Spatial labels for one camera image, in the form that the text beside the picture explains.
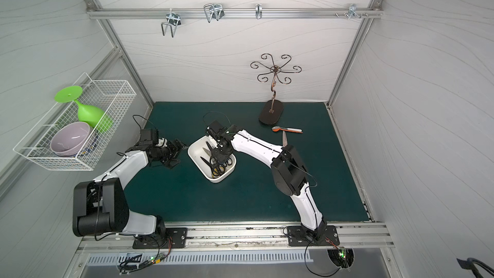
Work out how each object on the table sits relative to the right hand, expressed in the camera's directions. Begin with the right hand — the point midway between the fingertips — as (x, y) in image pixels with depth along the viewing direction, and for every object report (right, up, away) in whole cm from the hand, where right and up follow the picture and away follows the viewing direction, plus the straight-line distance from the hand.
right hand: (222, 151), depth 89 cm
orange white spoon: (+28, +10, +19) cm, 35 cm away
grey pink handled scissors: (+32, +4, +15) cm, 36 cm away
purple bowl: (-47, +8, -27) cm, 54 cm away
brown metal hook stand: (+26, +20, +26) cm, 42 cm away
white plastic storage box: (-13, -2, +9) cm, 16 cm away
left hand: (-17, 0, 0) cm, 17 cm away
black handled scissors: (-2, -9, +1) cm, 9 cm away
